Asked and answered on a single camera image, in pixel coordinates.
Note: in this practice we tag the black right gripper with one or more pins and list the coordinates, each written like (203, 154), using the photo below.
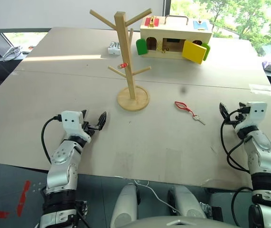
(235, 120)

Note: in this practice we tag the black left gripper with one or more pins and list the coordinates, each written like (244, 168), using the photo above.
(90, 128)

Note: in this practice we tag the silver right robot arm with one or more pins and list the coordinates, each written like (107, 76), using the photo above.
(263, 147)

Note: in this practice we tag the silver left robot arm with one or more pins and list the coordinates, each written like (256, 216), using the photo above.
(61, 154)

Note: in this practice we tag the small red tag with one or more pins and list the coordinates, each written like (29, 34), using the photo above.
(124, 65)

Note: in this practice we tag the green arched box door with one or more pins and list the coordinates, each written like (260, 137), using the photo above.
(207, 51)
(141, 47)

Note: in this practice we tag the wooden tree peg stand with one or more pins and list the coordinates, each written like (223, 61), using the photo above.
(125, 59)

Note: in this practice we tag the yellow wooden box door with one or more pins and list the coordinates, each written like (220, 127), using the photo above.
(193, 52)

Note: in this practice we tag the white battery charger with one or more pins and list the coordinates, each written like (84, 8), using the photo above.
(114, 48)

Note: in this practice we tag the silver left robot thigh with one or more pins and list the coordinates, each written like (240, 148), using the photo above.
(123, 206)

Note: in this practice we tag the silver robot thigh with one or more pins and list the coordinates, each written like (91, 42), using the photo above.
(187, 202)
(123, 206)

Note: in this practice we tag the wooden lock box house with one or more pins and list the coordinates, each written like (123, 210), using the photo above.
(173, 33)

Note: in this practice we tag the silver right robot thigh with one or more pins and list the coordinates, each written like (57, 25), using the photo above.
(187, 202)

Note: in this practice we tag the silver robot torso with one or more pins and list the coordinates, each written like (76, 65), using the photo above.
(180, 223)

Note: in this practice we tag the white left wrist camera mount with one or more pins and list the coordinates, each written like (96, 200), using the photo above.
(72, 121)

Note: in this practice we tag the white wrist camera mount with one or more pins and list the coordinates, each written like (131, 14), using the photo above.
(254, 114)
(72, 121)

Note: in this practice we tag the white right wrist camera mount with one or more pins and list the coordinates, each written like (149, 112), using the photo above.
(254, 114)

